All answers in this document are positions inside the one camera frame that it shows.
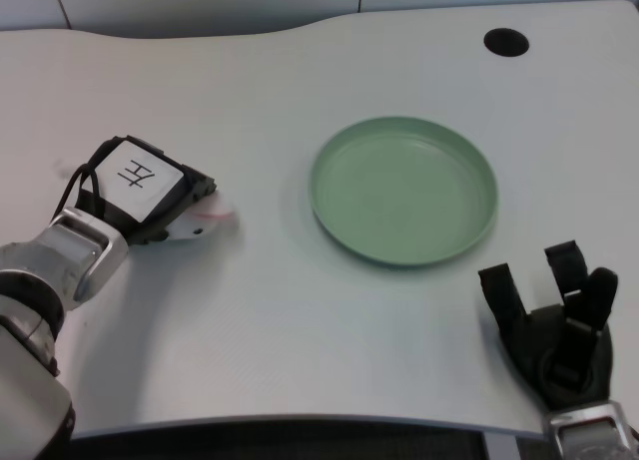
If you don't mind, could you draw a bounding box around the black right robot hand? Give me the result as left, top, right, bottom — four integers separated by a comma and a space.
477, 239, 619, 411

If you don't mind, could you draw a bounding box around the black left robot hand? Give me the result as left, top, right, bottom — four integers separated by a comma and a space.
73, 136, 219, 246

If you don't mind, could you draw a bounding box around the white plush rabbit doll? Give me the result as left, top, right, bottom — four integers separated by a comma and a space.
164, 190, 242, 243

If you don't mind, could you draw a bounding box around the green round plate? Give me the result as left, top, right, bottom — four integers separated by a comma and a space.
308, 115, 499, 268

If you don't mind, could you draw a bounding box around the black robot torso panel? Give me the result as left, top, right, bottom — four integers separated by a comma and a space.
64, 420, 488, 460

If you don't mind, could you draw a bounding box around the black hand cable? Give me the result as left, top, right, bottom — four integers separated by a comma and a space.
53, 163, 106, 221

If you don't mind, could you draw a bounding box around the black table cable grommet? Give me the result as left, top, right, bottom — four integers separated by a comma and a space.
482, 28, 530, 58

